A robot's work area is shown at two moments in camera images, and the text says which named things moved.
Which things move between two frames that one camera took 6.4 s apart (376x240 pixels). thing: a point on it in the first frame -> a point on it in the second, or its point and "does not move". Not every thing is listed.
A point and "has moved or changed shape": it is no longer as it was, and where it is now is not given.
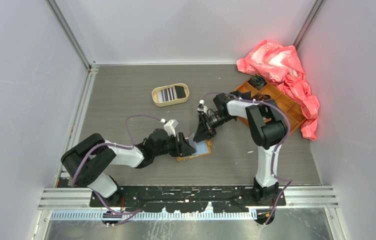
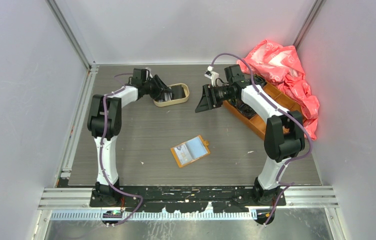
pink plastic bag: (281, 65) does not move
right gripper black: (205, 129) -> (208, 101)
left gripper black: (182, 147) -> (159, 94)
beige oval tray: (171, 94) does not move
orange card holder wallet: (203, 148) has moved or changed shape
